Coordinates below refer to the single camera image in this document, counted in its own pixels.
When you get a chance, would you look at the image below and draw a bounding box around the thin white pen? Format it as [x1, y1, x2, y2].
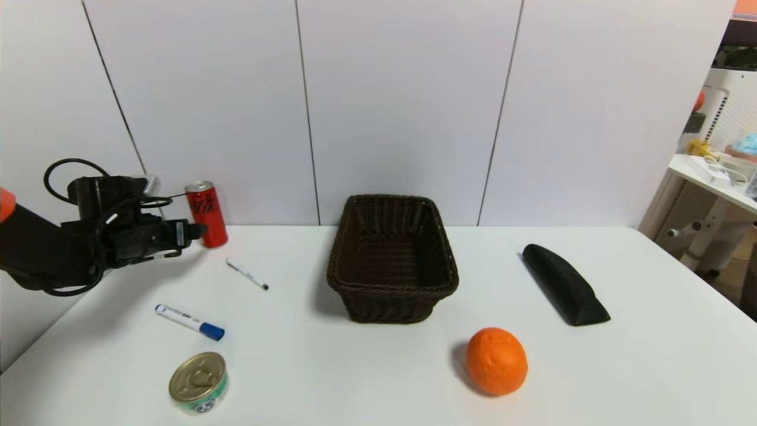
[226, 259, 270, 291]

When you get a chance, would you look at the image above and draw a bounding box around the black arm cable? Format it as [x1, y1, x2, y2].
[6, 157, 175, 297]

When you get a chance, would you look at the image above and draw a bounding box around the white side desk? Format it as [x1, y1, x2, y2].
[639, 153, 757, 279]

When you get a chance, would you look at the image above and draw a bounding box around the orange fruit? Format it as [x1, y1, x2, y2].
[465, 327, 529, 396]

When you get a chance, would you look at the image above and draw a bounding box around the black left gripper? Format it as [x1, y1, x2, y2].
[135, 218, 209, 256]

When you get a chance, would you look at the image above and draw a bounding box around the white desk crank handle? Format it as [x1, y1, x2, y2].
[667, 220, 704, 238]

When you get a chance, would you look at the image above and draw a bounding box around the tin can green label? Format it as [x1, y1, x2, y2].
[169, 351, 229, 415]

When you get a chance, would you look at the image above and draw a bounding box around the red soda can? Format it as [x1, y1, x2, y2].
[185, 181, 229, 249]

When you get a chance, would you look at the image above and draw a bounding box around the light blue object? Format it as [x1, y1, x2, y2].
[729, 133, 757, 158]

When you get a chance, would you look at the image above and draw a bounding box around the white marker blue cap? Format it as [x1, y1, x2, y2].
[155, 304, 226, 342]

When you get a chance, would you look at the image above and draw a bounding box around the brown wicker basket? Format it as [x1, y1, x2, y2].
[326, 195, 460, 325]

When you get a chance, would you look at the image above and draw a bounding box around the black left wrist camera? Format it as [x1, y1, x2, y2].
[67, 175, 161, 221]

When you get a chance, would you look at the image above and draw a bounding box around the white pegboard stand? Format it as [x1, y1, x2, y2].
[680, 67, 757, 156]

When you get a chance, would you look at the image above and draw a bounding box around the black glasses case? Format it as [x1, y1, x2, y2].
[522, 243, 612, 327]

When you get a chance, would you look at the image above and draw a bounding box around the white power adapter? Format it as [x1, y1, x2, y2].
[686, 155, 735, 185]

